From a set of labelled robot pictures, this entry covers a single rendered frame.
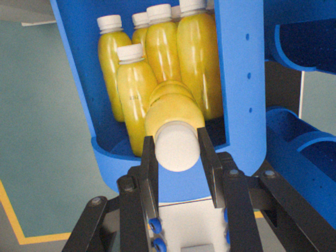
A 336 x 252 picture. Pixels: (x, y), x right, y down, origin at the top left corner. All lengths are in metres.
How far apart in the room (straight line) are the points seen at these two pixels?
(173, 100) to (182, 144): 0.06
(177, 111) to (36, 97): 1.53
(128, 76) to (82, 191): 1.59
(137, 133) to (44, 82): 1.32
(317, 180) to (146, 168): 0.85
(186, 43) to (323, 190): 0.72
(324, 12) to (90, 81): 0.56
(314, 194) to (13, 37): 1.66
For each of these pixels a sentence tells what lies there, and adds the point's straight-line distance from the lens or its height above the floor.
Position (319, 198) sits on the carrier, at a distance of 0.95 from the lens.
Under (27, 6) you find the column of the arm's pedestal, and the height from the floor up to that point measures 0.44.
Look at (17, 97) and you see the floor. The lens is 1.77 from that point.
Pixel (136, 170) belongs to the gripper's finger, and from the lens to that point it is 0.18.
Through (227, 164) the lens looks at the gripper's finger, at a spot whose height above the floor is 1.34.
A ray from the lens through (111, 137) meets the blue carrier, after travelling 0.48.
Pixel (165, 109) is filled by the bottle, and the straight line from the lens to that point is 0.23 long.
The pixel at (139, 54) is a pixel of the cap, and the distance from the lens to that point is 0.38.
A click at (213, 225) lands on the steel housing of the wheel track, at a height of 0.93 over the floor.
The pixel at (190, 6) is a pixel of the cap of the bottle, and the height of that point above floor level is 1.11.
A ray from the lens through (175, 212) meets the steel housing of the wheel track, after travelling 0.72.
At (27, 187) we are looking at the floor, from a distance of 2.04.
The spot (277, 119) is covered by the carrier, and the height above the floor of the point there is 0.16.
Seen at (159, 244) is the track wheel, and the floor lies 0.97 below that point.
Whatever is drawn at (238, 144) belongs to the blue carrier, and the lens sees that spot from 0.30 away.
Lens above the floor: 1.48
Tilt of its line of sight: 70 degrees down
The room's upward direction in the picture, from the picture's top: 177 degrees clockwise
